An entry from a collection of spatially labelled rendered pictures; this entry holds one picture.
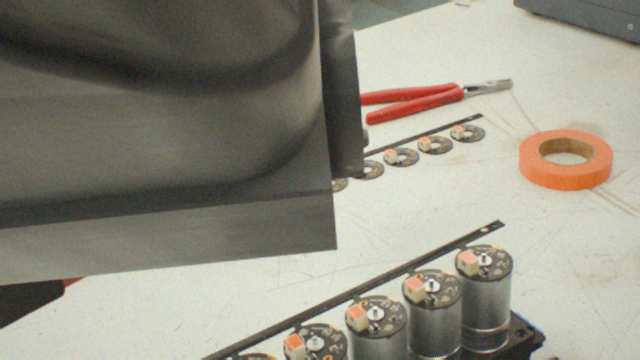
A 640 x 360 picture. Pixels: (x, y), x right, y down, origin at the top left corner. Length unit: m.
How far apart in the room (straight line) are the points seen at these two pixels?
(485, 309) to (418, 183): 0.18
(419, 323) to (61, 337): 0.20
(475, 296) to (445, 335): 0.02
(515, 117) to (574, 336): 0.23
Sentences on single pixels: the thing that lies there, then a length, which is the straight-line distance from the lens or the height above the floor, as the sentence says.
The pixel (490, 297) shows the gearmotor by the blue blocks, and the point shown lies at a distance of 0.34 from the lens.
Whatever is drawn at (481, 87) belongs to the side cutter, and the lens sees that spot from 0.62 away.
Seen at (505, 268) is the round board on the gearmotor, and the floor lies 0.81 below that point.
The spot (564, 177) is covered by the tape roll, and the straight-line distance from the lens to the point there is 0.50.
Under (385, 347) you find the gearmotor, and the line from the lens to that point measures 0.31.
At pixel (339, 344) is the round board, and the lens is 0.30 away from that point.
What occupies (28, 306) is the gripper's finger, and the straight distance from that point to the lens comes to 0.30.
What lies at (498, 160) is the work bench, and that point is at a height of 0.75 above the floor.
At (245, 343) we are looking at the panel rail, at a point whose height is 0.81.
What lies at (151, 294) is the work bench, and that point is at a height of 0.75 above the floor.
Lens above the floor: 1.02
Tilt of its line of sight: 32 degrees down
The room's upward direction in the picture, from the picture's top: 6 degrees counter-clockwise
